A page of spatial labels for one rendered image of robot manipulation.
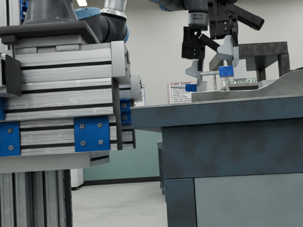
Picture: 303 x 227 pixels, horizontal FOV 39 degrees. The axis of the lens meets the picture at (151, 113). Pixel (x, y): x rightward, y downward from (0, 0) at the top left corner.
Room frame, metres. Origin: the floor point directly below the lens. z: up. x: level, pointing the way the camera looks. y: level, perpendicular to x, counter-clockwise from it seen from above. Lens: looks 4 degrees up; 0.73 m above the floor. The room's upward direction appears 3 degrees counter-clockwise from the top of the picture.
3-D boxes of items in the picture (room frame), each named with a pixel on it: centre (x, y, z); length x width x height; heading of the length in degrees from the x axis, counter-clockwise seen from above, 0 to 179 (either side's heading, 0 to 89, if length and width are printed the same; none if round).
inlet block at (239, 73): (1.22, -0.21, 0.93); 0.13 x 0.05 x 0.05; 81
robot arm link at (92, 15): (1.60, 0.23, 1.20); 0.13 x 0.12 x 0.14; 146
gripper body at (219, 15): (1.22, -0.23, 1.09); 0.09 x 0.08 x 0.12; 81
